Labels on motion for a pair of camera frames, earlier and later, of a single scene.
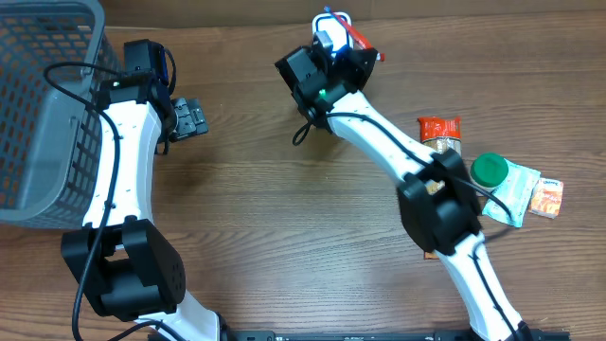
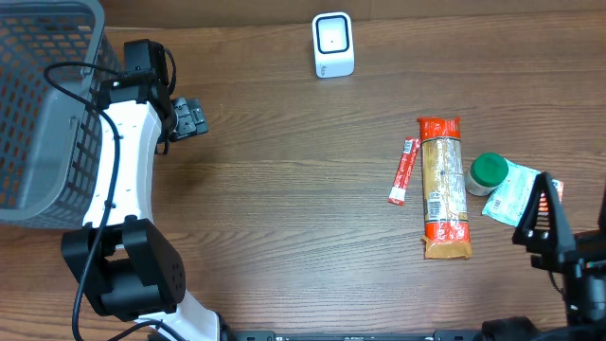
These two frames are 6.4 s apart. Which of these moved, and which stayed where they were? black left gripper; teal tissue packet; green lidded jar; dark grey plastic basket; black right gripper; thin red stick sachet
Moved: thin red stick sachet; black right gripper
Stayed: teal tissue packet; green lidded jar; black left gripper; dark grey plastic basket
